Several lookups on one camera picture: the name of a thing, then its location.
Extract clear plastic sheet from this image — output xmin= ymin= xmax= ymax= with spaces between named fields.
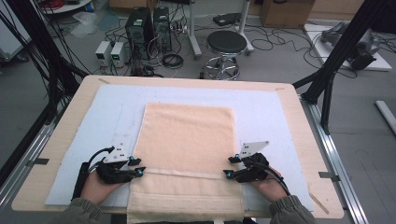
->
xmin=70 ymin=11 xmax=105 ymax=39

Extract brown cardboard box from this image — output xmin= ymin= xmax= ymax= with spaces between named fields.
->
xmin=259 ymin=0 xmax=316 ymax=30

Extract white desk leg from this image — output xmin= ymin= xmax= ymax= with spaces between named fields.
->
xmin=188 ymin=0 xmax=204 ymax=61
xmin=235 ymin=0 xmax=256 ymax=56

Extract person's right hand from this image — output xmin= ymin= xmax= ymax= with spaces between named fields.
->
xmin=249 ymin=167 xmax=290 ymax=203

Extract slim black computer tower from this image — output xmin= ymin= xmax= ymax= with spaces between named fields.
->
xmin=152 ymin=7 xmax=173 ymax=53

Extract tan tape strip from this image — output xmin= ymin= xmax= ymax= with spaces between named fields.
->
xmin=307 ymin=189 xmax=331 ymax=217

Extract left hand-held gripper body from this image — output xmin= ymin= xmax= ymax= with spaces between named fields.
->
xmin=95 ymin=142 xmax=138 ymax=185

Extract grey rail bracket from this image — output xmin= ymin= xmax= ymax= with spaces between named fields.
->
xmin=318 ymin=171 xmax=341 ymax=183
xmin=25 ymin=157 xmax=50 ymax=167

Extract person's left hand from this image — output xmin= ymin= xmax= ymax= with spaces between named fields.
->
xmin=79 ymin=170 xmax=124 ymax=206

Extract large black computer tower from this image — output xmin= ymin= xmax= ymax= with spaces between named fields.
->
xmin=125 ymin=7 xmax=154 ymax=61

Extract black frame post with cables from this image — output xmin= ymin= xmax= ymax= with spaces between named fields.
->
xmin=0 ymin=0 xmax=90 ymax=126

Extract black round stool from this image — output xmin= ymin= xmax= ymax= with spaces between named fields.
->
xmin=201 ymin=30 xmax=248 ymax=81

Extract peach terry towel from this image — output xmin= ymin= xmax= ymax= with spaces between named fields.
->
xmin=126 ymin=102 xmax=246 ymax=224

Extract loose black floor cable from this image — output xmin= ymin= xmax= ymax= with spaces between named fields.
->
xmin=247 ymin=25 xmax=323 ymax=70

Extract black metal frame post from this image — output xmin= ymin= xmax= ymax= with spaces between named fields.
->
xmin=291 ymin=0 xmax=391 ymax=135

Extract white tube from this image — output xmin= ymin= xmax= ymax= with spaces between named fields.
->
xmin=375 ymin=99 xmax=396 ymax=135

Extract white bench power supply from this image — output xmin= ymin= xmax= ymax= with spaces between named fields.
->
xmin=94 ymin=40 xmax=112 ymax=67
xmin=109 ymin=41 xmax=127 ymax=68

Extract coil of black cable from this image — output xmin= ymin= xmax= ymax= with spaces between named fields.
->
xmin=161 ymin=52 xmax=184 ymax=69

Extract round white table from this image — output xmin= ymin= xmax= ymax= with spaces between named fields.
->
xmin=39 ymin=0 xmax=93 ymax=15

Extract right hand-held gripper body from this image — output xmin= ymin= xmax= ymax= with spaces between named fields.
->
xmin=233 ymin=140 xmax=271 ymax=184

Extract aluminium frame rail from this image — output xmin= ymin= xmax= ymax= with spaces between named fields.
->
xmin=299 ymin=94 xmax=370 ymax=224
xmin=0 ymin=123 xmax=55 ymax=208

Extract flat black device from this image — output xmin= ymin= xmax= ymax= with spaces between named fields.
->
xmin=212 ymin=12 xmax=243 ymax=27

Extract pale blue grid mat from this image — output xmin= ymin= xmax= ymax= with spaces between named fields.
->
xmin=45 ymin=83 xmax=315 ymax=213

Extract white floor board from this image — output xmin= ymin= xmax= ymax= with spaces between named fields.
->
xmin=303 ymin=22 xmax=393 ymax=72

